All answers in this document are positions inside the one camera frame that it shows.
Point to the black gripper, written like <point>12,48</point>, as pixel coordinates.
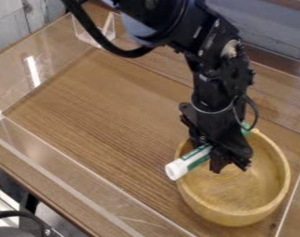
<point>220,129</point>

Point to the green and white marker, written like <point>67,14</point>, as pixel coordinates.
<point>189,158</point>

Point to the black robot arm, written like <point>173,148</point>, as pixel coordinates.
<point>203,35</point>

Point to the brown wooden bowl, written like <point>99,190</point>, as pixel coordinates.
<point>238,198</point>

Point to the clear acrylic front wall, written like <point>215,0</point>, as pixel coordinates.
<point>99,207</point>

